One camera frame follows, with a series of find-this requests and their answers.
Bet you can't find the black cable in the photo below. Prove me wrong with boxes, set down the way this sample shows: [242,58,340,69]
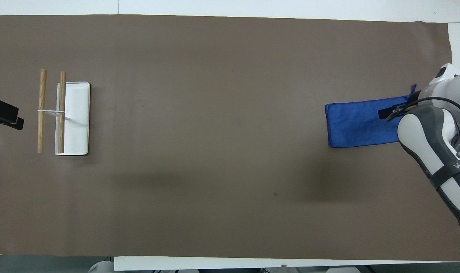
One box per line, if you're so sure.
[397,96,460,122]

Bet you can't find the white towel rack wooden bars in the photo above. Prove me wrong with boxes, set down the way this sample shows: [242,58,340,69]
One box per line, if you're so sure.
[37,69,91,156]

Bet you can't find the blue towel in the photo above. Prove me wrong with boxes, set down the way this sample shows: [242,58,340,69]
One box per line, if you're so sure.
[325,84,418,148]

